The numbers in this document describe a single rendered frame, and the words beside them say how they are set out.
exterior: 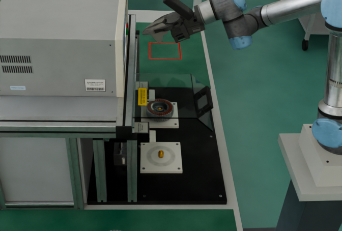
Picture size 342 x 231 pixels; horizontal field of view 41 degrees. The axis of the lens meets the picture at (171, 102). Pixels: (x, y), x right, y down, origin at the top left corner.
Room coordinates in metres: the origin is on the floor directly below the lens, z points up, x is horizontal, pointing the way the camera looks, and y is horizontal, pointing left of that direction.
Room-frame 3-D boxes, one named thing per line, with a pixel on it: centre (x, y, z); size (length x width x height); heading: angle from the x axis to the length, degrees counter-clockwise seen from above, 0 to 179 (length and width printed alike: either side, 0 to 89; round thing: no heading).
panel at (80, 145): (1.31, 0.29, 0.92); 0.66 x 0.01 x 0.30; 5
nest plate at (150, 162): (1.21, 0.03, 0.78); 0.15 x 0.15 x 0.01; 5
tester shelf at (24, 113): (1.31, 0.35, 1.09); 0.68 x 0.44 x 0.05; 5
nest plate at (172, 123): (1.45, 0.04, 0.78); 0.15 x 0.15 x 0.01; 5
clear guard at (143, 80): (1.21, 0.03, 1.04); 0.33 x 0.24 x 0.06; 95
